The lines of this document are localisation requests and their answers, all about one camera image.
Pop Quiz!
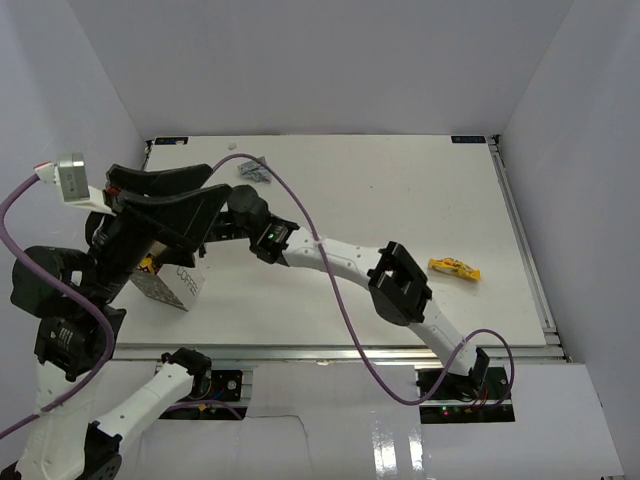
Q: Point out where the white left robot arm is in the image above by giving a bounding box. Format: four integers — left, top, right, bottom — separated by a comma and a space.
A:
1, 162, 231, 479

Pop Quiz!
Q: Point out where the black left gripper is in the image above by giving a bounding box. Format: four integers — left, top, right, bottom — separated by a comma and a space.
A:
90, 159, 235, 298

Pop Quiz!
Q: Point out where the blue label corner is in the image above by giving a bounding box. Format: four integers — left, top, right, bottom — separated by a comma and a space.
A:
153, 137, 189, 146
451, 135, 486, 144

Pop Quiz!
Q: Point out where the blue label right corner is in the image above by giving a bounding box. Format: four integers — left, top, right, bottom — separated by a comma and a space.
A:
451, 135, 486, 144

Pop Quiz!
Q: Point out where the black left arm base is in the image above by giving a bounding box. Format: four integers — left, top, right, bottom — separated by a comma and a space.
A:
203, 369, 244, 402

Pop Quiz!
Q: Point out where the blue label left corner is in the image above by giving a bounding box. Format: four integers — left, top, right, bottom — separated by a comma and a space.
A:
153, 137, 189, 146

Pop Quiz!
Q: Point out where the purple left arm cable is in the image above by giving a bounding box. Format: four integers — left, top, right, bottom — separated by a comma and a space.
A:
0, 172, 247, 441

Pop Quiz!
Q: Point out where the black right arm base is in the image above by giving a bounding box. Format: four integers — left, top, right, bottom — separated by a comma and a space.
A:
419, 367, 516, 425

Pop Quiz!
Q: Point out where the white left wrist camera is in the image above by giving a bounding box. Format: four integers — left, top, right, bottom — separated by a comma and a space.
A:
34, 152, 112, 215

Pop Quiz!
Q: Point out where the white front cover panel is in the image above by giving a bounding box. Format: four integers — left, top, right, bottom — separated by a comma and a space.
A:
118, 363, 623, 479

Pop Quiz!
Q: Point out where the yellow snack packet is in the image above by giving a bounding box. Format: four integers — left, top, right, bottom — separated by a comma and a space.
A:
138, 254, 162, 275

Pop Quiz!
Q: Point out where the silver snack packet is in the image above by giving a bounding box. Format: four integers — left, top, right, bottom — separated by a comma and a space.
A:
237, 157, 272, 184

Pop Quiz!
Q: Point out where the yellow snack bar wrapper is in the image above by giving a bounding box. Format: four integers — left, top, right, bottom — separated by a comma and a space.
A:
428, 257, 482, 282

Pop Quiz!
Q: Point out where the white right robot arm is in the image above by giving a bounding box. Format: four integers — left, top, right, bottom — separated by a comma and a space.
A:
207, 185, 489, 399

